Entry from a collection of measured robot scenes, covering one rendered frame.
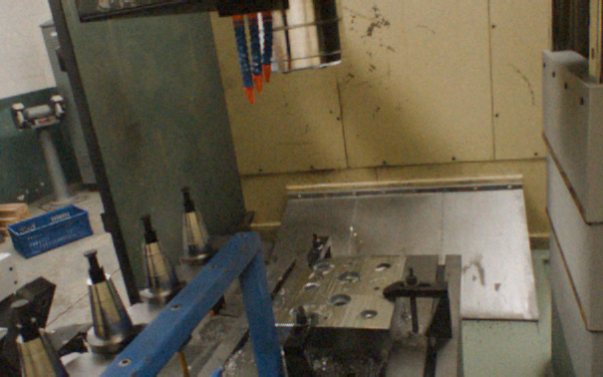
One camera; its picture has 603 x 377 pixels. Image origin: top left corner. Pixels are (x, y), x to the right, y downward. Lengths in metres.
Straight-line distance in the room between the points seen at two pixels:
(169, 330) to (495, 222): 1.47
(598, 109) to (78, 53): 1.17
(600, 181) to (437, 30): 1.28
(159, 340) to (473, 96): 1.56
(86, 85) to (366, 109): 1.01
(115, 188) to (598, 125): 1.18
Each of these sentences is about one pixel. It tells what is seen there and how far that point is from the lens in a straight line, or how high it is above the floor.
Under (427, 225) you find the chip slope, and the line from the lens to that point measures 1.96.
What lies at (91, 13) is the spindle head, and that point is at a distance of 0.79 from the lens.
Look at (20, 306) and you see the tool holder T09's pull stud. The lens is 0.57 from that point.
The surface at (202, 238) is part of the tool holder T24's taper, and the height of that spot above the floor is 1.25.
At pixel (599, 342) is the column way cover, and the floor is 1.05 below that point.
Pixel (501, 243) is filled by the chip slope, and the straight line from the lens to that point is 1.90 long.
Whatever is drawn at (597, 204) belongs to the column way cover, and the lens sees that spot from 0.78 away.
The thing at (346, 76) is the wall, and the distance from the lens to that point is 2.02.
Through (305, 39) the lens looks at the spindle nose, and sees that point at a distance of 0.92.
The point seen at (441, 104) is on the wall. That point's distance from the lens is 2.00.
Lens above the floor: 1.54
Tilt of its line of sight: 18 degrees down
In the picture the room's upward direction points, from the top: 9 degrees counter-clockwise
